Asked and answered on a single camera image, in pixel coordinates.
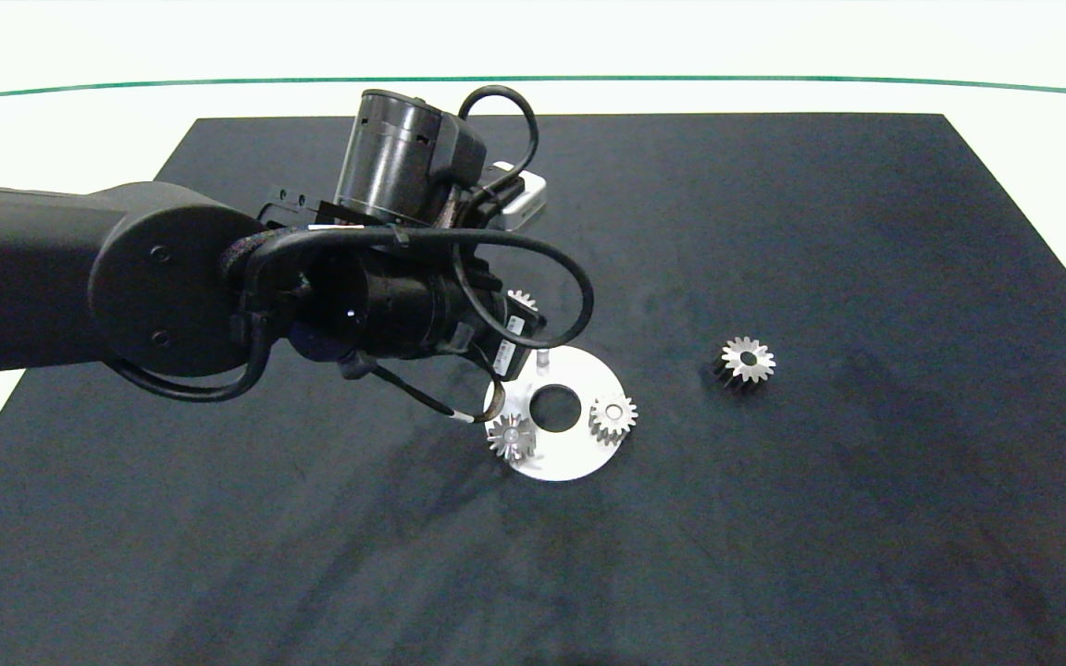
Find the black camera cable loop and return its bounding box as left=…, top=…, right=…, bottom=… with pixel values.
left=457, top=85, right=540, bottom=200

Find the round white plate with pins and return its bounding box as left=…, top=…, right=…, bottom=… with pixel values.
left=492, top=345, right=626, bottom=484

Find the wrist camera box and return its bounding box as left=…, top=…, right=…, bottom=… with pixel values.
left=482, top=162, right=549, bottom=232

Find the larger steel gear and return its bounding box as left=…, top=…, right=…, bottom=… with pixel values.
left=713, top=336, right=777, bottom=394

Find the steel gear on plate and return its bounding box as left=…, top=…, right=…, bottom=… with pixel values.
left=588, top=394, right=638, bottom=448
left=486, top=413, right=539, bottom=463

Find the thin black cable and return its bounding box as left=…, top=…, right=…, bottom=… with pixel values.
left=371, top=363, right=506, bottom=425

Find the dark mat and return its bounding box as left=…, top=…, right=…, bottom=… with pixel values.
left=0, top=113, right=1066, bottom=666

